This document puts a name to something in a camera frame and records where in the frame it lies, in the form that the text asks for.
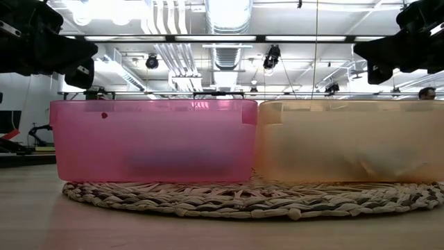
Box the white ceiling pipes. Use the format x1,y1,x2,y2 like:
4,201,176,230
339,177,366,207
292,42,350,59
140,0,204,92

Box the person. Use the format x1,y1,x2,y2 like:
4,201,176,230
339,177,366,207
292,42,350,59
418,86,437,101

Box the black red wall sign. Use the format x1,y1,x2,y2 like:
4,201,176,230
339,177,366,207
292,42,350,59
0,110,22,140

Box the black overhead light bar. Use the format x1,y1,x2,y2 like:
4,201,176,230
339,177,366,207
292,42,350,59
64,33,386,44

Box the thin hanging cable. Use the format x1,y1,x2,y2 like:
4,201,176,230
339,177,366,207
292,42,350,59
311,0,319,101

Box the round wire basket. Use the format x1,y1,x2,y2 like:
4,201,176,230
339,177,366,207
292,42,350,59
61,172,444,221

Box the silver round air duct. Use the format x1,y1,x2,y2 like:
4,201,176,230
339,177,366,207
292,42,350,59
204,0,254,70

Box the orange translucent plastic bin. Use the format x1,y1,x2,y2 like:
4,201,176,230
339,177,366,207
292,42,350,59
255,99,444,183

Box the dark background table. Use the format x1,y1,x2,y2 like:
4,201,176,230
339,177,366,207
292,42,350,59
0,137,58,167

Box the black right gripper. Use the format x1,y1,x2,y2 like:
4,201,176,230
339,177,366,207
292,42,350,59
353,0,444,86

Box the black background rail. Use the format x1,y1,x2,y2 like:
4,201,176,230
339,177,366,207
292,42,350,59
57,86,444,101

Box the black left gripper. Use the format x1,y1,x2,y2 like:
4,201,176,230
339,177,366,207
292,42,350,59
0,0,99,90

